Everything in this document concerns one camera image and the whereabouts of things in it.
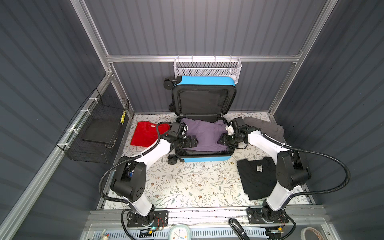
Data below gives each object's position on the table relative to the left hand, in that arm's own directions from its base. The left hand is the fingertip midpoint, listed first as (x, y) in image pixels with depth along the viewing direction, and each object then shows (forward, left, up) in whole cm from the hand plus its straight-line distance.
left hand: (191, 142), depth 90 cm
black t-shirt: (-21, -38, -8) cm, 44 cm away
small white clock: (-44, +8, -9) cm, 45 cm away
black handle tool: (-45, -19, -6) cm, 49 cm away
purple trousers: (+9, -11, -4) cm, 15 cm away
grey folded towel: (+13, -55, -6) cm, 57 cm away
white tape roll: (-47, -50, -9) cm, 69 cm away
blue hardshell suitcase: (+21, -8, +12) cm, 25 cm away
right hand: (-1, -19, -2) cm, 19 cm away
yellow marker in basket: (+9, +38, +14) cm, 42 cm away
